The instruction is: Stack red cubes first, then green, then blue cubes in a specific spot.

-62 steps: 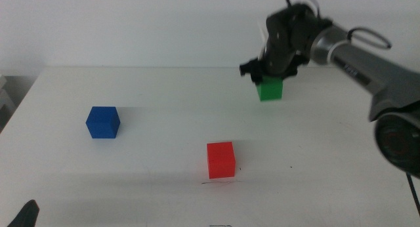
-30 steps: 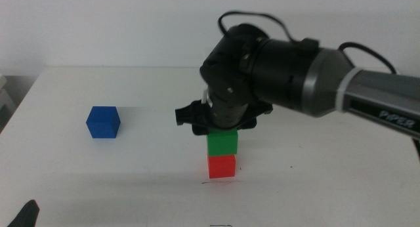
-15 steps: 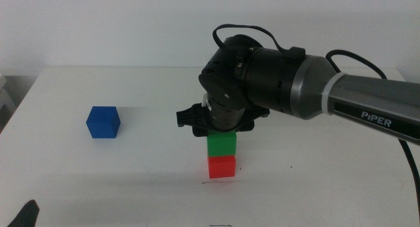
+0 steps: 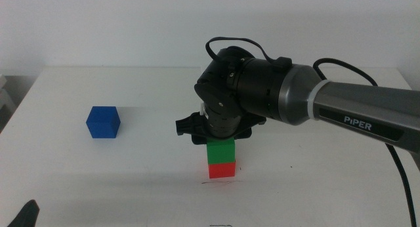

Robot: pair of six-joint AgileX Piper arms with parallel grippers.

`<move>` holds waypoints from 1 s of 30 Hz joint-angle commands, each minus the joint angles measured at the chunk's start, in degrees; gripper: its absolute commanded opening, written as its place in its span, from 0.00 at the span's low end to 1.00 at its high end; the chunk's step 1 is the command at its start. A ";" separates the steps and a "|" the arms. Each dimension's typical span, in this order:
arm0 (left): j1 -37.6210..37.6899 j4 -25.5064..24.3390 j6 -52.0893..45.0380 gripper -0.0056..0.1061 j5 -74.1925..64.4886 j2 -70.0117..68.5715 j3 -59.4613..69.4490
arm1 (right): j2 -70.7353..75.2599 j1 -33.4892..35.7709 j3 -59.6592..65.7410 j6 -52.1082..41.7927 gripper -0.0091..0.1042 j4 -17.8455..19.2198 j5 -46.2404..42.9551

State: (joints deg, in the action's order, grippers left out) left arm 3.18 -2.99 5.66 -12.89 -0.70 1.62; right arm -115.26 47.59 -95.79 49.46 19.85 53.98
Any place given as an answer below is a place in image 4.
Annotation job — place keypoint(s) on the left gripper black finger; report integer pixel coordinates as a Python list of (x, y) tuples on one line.
[(28, 214)]

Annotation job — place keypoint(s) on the green cube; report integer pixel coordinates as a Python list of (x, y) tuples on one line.
[(221, 151)]

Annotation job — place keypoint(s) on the right black grey Piper arm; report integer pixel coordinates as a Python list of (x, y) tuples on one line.
[(361, 105)]

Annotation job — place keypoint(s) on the red cube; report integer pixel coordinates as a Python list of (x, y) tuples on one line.
[(222, 170)]

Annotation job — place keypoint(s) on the blue cube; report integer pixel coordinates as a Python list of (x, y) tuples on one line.
[(103, 123)]

